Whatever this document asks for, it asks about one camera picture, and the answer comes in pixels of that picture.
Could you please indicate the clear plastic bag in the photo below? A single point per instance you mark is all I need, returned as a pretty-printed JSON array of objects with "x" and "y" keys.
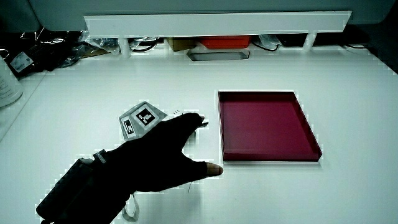
[{"x": 99, "y": 43}]

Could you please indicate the black bag with white label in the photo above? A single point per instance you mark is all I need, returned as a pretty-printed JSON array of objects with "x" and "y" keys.
[{"x": 34, "y": 53}]

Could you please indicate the brown cardboard box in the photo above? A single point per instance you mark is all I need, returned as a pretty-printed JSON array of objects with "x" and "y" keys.
[{"x": 181, "y": 43}]

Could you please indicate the grey flat tray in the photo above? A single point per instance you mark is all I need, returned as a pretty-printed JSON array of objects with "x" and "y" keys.
[{"x": 218, "y": 55}]

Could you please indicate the white cylindrical container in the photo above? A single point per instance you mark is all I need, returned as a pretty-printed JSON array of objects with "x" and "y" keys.
[{"x": 7, "y": 84}]

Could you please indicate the person's left hand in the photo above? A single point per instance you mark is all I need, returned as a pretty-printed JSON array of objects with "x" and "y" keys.
[{"x": 155, "y": 155}]

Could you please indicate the white shelf riser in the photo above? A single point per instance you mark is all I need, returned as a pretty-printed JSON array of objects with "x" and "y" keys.
[{"x": 217, "y": 23}]

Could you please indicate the orange box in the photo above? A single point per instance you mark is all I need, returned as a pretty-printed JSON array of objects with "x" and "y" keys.
[{"x": 225, "y": 42}]

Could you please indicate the red shallow tray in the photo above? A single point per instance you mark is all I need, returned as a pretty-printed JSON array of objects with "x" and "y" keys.
[{"x": 264, "y": 127}]

